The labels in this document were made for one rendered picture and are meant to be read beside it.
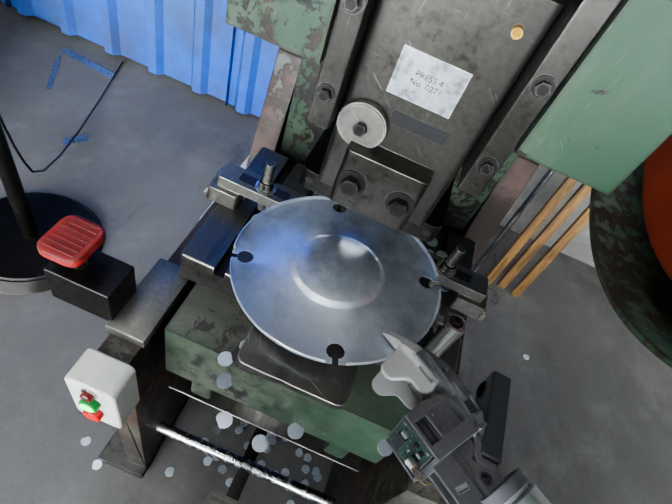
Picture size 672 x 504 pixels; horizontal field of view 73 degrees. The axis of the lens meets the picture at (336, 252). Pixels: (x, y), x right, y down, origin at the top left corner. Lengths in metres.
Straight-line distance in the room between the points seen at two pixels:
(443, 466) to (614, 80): 0.38
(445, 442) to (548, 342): 1.45
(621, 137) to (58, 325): 1.37
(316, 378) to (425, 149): 0.29
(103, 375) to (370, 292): 0.38
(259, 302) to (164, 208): 1.18
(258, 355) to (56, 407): 0.90
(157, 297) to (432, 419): 0.45
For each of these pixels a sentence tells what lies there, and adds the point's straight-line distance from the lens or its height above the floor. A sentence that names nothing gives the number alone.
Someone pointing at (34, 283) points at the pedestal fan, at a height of 0.03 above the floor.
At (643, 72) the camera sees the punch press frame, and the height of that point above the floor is 1.16.
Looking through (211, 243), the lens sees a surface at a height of 0.70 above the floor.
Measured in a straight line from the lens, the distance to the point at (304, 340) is 0.55.
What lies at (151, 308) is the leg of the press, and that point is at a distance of 0.74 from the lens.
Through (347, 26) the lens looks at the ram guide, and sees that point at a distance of 0.45.
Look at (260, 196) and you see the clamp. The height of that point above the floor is 0.75.
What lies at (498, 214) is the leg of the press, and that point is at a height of 0.73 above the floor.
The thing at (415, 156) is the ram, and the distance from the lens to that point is 0.53.
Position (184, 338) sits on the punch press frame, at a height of 0.64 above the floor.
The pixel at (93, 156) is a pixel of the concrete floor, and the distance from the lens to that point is 1.91.
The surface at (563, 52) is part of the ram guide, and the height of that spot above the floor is 1.15.
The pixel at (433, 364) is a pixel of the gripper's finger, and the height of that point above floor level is 0.85.
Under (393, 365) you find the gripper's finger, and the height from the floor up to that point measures 0.83.
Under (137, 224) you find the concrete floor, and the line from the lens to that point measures 1.67.
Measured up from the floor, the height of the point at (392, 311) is 0.80.
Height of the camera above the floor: 1.28
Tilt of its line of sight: 49 degrees down
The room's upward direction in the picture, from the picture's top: 24 degrees clockwise
